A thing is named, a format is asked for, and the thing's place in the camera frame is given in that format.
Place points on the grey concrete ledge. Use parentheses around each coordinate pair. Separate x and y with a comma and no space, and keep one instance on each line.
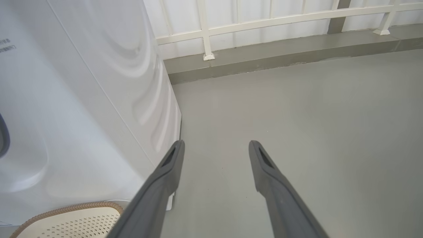
(281,53)

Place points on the dark round glass washer door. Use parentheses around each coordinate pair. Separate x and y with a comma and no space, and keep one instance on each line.
(3,138)

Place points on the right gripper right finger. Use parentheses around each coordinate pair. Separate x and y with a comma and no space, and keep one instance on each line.
(281,201)

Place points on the cream perforated laundry basket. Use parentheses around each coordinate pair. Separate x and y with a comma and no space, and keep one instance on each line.
(76,221)

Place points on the white front-load washing machine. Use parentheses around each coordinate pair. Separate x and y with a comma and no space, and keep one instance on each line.
(66,99)

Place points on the white metal railing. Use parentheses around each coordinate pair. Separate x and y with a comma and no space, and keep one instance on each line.
(264,23)

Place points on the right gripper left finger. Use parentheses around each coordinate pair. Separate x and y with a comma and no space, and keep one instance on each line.
(155,198)

